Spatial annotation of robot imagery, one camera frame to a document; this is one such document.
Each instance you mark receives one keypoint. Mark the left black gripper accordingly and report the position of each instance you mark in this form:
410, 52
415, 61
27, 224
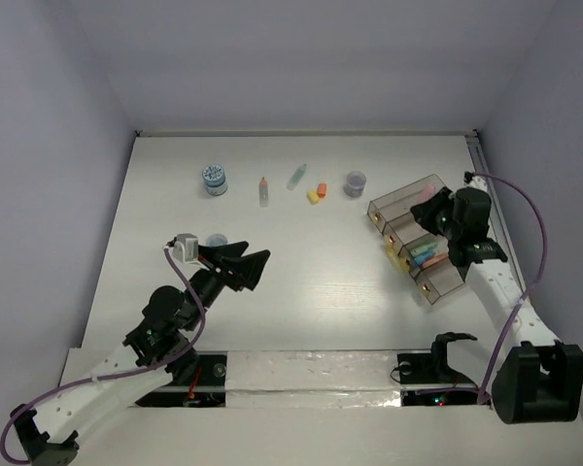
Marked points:
227, 267

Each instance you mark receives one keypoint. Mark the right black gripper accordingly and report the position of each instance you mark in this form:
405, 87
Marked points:
424, 211

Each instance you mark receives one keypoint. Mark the clear jar blue contents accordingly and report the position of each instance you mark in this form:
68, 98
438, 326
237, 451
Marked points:
216, 240

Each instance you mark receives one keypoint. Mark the clear jar purple contents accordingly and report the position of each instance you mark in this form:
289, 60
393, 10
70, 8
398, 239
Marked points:
355, 184

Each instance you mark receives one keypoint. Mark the blue lidded paint jar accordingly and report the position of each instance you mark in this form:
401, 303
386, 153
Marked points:
214, 179

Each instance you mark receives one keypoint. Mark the yellow highlighter cap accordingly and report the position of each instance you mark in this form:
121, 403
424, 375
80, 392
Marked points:
313, 197

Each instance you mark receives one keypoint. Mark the pink highlighter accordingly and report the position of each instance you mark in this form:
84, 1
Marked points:
427, 193

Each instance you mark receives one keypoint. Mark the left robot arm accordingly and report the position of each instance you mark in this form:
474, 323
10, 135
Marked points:
158, 351

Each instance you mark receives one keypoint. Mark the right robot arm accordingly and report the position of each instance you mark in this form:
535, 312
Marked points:
532, 376

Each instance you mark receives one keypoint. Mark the orange highlighter cap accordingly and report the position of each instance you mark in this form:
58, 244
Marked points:
321, 190

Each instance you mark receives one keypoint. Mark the silver foil strip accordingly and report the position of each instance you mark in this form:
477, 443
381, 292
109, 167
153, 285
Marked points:
290, 379

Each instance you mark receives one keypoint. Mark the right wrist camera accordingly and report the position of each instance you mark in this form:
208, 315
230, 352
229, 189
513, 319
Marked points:
472, 180

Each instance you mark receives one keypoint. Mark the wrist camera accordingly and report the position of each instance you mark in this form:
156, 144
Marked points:
472, 180
184, 248

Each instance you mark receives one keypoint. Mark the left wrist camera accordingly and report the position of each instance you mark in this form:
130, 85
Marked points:
184, 248

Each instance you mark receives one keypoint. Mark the aluminium rail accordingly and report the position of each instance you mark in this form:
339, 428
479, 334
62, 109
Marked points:
499, 226

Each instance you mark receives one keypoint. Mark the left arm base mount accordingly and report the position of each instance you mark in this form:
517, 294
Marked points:
204, 389

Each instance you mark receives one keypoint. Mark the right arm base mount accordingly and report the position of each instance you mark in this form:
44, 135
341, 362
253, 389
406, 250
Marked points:
427, 379

